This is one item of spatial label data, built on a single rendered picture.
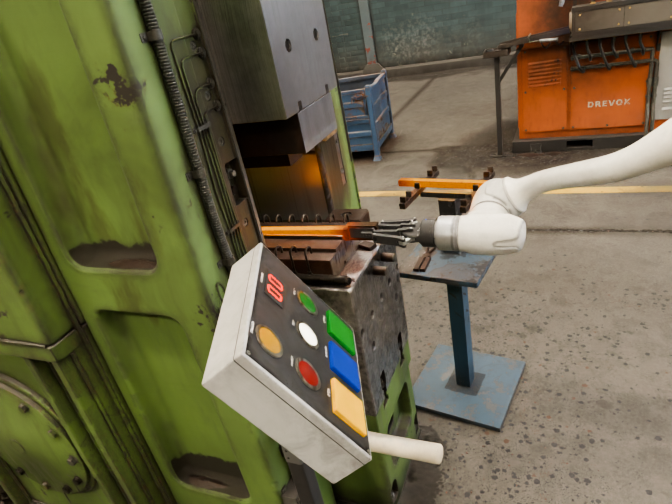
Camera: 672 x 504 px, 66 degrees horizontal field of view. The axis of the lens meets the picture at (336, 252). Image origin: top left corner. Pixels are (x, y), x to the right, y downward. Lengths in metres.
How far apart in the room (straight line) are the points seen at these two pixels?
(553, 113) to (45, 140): 4.11
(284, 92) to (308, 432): 0.70
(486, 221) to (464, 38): 7.71
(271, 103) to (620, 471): 1.64
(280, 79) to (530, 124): 3.85
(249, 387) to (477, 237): 0.73
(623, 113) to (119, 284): 4.21
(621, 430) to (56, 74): 2.06
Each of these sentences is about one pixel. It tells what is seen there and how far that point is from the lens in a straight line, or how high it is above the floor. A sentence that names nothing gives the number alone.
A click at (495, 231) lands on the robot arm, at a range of 1.27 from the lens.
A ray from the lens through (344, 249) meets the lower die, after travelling 1.42.
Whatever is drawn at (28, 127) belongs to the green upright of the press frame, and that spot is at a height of 1.45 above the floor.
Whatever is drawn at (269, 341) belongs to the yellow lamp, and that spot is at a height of 1.17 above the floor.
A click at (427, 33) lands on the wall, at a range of 9.01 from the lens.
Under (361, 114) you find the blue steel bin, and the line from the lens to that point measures 5.07.
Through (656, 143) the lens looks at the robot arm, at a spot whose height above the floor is 1.22.
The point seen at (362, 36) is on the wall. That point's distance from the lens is 9.34.
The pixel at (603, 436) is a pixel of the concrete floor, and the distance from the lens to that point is 2.19.
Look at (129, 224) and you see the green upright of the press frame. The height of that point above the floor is 1.21.
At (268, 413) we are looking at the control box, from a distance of 0.77.
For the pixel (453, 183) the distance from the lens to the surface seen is 1.81.
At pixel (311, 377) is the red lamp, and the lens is 0.81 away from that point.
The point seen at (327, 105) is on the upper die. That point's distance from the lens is 1.35.
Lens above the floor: 1.61
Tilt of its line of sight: 27 degrees down
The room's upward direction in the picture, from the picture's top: 12 degrees counter-clockwise
